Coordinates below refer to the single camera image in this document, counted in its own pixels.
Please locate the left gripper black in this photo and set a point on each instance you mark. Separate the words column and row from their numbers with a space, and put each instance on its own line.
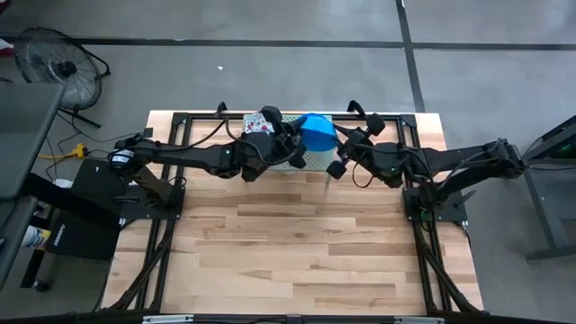
column 283, row 139

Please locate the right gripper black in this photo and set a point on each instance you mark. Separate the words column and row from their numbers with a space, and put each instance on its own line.
column 357, row 144

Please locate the blue plastic mini bowl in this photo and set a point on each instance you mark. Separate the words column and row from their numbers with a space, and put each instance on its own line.
column 319, row 132

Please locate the red bowl floral inside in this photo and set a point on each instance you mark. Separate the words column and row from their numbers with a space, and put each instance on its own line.
column 256, row 123

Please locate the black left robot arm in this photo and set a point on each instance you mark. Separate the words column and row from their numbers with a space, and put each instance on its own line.
column 189, row 155

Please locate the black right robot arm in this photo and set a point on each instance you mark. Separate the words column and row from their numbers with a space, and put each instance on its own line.
column 454, row 157

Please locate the green perforated metal rack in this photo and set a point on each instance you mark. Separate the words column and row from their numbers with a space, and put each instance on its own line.
column 315, row 159

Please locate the small black square block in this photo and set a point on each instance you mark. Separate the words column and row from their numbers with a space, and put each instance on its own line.
column 148, row 132

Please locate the black flat control box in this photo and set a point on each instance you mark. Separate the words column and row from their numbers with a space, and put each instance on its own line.
column 94, row 180

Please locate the dark grey metal cart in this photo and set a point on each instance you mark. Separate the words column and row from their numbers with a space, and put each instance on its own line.
column 542, row 211

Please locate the yellow power plug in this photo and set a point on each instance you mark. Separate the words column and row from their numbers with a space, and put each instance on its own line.
column 80, row 150

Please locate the black case white print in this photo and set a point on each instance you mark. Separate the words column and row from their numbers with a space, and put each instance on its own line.
column 85, row 238

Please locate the small white object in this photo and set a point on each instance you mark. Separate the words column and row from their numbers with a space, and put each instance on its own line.
column 63, row 183

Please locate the black floor fan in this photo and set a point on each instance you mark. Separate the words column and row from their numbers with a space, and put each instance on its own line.
column 66, row 69

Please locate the grey side table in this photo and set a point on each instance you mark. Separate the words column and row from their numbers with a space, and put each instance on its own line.
column 22, row 135

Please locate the white labelled bottle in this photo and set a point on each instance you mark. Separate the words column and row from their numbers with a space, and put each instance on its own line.
column 33, row 236

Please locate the black aluminium table frame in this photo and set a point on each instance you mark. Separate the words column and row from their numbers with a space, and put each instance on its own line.
column 207, row 116

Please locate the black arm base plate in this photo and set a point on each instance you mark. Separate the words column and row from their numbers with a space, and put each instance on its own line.
column 454, row 214
column 175, row 210

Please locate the silver metal bracket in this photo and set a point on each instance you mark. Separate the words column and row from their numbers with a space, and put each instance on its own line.
column 166, row 319
column 418, row 320

